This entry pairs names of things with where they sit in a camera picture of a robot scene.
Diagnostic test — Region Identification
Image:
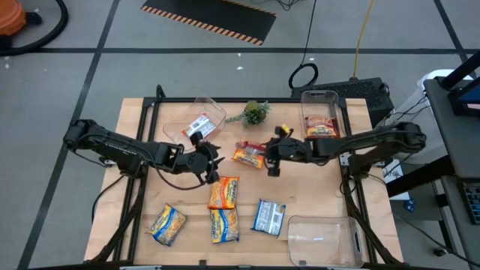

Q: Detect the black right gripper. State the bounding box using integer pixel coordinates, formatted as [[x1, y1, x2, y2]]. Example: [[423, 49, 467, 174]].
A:
[[262, 124, 314, 178]]

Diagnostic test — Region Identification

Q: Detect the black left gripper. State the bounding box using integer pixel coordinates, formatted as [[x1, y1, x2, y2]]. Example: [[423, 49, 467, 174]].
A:
[[172, 131, 227, 185]]

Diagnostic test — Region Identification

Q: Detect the red orange Maruchan noodle pack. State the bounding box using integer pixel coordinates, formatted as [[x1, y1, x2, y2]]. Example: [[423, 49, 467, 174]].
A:
[[231, 140, 268, 170], [304, 115, 341, 140]]

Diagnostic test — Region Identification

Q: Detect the silver-backed red noodle pack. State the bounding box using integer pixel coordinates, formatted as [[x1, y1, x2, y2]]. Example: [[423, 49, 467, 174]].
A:
[[181, 112, 218, 139]]

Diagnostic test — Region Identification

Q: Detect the blue Maruchan noodle pack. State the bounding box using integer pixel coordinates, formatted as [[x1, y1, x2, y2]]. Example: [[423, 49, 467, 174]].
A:
[[250, 199, 287, 237], [146, 202, 188, 248], [208, 207, 241, 245]]

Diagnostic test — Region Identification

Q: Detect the small potted succulent plant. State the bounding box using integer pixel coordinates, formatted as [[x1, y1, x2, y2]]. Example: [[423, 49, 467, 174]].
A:
[[224, 99, 272, 128]]

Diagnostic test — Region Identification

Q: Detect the clear plastic bin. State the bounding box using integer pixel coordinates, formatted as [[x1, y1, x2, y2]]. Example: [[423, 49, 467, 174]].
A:
[[286, 214, 365, 268], [299, 89, 344, 140], [163, 96, 228, 152]]

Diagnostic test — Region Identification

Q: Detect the black computer case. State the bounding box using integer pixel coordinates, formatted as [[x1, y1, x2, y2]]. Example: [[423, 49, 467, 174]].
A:
[[290, 76, 395, 127]]

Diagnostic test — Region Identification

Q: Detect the white paper sheet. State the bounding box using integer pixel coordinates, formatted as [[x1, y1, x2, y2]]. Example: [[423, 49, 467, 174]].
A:
[[381, 159, 410, 202]]

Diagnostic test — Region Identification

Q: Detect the black hazard-striped floor mat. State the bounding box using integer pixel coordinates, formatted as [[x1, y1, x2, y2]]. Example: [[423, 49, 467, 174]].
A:
[[140, 0, 278, 47]]

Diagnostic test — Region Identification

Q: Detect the grey desk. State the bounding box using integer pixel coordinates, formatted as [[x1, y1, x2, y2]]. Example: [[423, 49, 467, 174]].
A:
[[385, 50, 480, 263]]

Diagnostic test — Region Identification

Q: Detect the black keyboard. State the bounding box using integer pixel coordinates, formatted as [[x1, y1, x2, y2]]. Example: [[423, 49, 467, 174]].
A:
[[460, 181, 480, 226]]

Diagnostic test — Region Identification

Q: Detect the black monitor blue screen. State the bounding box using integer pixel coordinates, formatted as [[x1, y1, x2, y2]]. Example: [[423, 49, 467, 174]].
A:
[[448, 76, 480, 117]]

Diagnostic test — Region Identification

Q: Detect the orange shop vacuum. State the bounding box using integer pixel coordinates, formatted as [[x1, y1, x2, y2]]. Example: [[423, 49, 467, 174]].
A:
[[0, 0, 44, 38]]

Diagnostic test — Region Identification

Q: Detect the black metal table frame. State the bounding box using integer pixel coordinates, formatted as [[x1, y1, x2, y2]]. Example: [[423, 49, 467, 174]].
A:
[[89, 84, 402, 269]]

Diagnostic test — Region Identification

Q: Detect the black hanging cable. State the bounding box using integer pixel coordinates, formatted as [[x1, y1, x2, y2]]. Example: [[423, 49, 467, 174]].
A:
[[287, 0, 320, 91]]

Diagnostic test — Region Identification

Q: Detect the yellow hanging cable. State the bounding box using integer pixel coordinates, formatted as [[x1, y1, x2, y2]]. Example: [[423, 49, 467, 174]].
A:
[[352, 0, 376, 80]]

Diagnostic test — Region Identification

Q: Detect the black vacuum hose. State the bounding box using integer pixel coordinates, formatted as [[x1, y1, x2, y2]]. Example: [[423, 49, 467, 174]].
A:
[[0, 0, 70, 57]]

